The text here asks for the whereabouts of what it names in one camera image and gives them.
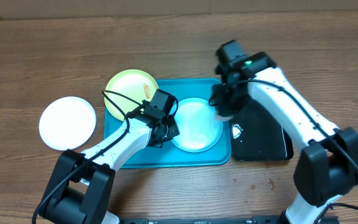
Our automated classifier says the teal plastic tray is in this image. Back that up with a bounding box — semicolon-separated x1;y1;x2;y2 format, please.
104;78;231;169

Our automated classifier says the sponge with green pad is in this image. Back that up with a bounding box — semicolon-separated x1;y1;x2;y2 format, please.
215;113;234;121

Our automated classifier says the yellow plate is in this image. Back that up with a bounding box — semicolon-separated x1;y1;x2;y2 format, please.
105;69;158;113

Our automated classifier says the light blue plate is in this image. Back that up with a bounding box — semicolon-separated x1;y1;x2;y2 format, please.
172;98;223;152

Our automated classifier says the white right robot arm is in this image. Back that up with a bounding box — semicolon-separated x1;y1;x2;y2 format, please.
209;67;358;223

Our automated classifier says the white pink plate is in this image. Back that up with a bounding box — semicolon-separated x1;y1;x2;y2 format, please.
39;96;96;151

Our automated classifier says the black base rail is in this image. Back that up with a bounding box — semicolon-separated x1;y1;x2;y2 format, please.
119;215;287;224

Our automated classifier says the black tray with water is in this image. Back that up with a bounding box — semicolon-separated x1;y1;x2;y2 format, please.
229;100;293;161

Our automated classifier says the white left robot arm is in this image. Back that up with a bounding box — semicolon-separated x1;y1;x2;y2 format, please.
32;101;179;224

